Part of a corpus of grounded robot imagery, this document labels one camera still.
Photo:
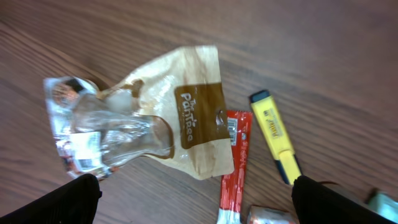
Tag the teal orange tissue pack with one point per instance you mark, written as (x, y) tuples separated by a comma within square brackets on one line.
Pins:
[(383, 205)]

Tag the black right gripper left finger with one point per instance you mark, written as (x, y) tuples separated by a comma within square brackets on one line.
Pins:
[(75, 202)]

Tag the small orange snack packet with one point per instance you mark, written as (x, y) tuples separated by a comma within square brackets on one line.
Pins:
[(263, 215)]

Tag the red snack stick packet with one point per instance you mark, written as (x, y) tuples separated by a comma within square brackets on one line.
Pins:
[(232, 185)]

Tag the beige brown snack pouch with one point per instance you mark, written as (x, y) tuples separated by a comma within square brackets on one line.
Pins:
[(170, 109)]

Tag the silver red crinkled wrapper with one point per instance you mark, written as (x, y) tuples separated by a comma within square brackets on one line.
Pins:
[(80, 153)]

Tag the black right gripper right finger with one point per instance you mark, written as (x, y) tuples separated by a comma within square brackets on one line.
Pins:
[(328, 202)]

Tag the yellow highlighter marker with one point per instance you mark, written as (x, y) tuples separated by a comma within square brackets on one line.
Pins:
[(276, 135)]

